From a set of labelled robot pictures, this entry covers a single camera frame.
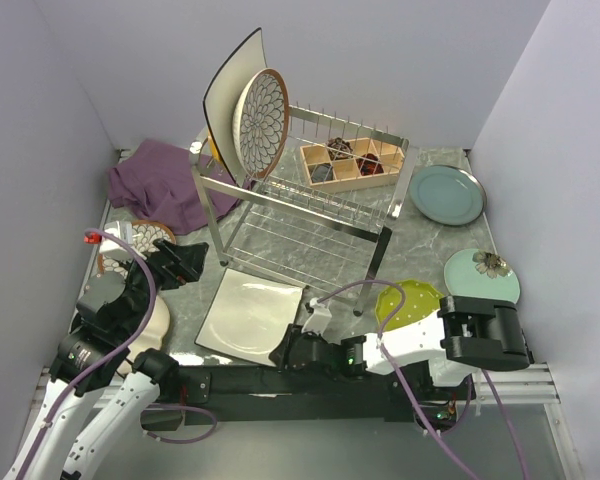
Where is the cream round bowl plate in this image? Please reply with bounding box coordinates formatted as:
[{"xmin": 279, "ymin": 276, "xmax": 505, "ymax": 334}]
[{"xmin": 116, "ymin": 295, "xmax": 171, "ymax": 377}]

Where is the floral patterned plate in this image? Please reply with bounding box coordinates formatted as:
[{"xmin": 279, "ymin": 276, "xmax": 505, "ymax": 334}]
[
  {"xmin": 97, "ymin": 220, "xmax": 176, "ymax": 277},
  {"xmin": 232, "ymin": 68, "xmax": 290, "ymax": 179}
]

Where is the orange plate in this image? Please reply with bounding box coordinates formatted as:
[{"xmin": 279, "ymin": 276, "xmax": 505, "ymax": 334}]
[{"xmin": 207, "ymin": 134, "xmax": 226, "ymax": 168}]

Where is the purple cloth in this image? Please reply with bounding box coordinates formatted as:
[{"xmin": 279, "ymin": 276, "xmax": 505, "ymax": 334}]
[{"xmin": 106, "ymin": 137, "xmax": 241, "ymax": 235}]

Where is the patterned fabric roll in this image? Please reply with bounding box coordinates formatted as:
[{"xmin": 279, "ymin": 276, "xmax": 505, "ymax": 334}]
[{"xmin": 326, "ymin": 137, "xmax": 353, "ymax": 161}]

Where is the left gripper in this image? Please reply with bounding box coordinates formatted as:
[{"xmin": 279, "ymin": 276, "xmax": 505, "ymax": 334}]
[{"xmin": 116, "ymin": 236, "xmax": 208, "ymax": 337}]

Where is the square cream plate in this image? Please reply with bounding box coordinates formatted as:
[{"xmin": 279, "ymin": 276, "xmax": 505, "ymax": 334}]
[
  {"xmin": 195, "ymin": 269, "xmax": 303, "ymax": 366},
  {"xmin": 203, "ymin": 27, "xmax": 267, "ymax": 185}
]

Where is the wooden compartment tray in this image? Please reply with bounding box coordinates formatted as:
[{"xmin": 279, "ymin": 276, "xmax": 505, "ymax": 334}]
[{"xmin": 299, "ymin": 138, "xmax": 405, "ymax": 193}]

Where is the red black fabric roll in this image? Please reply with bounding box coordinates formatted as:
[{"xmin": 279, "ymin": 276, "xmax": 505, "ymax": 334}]
[{"xmin": 356, "ymin": 153, "xmax": 384, "ymax": 176}]

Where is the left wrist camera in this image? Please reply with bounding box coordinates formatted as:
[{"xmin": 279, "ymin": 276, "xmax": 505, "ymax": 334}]
[{"xmin": 84, "ymin": 221, "xmax": 137, "ymax": 262}]

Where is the teal round plate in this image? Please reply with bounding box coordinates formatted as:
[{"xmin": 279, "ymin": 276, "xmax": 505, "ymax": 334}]
[{"xmin": 408, "ymin": 165, "xmax": 487, "ymax": 226}]

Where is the green polka dot plate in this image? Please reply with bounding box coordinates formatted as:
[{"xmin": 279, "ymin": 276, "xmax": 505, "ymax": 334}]
[{"xmin": 375, "ymin": 279, "xmax": 443, "ymax": 332}]

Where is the mint floral plate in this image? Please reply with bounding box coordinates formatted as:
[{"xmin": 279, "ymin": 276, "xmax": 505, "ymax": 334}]
[{"xmin": 443, "ymin": 249, "xmax": 521, "ymax": 303}]

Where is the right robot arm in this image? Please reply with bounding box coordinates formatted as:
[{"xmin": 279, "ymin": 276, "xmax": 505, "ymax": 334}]
[{"xmin": 268, "ymin": 296, "xmax": 531, "ymax": 399}]

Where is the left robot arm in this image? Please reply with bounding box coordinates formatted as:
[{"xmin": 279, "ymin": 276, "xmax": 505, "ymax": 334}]
[{"xmin": 6, "ymin": 239, "xmax": 209, "ymax": 479}]

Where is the grey fabric roll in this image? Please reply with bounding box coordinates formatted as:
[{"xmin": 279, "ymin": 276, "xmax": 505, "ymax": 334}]
[{"xmin": 310, "ymin": 163, "xmax": 334, "ymax": 183}]

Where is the metal dish rack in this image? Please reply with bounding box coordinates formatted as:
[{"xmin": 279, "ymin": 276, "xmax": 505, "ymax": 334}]
[{"xmin": 190, "ymin": 105, "xmax": 417, "ymax": 293}]

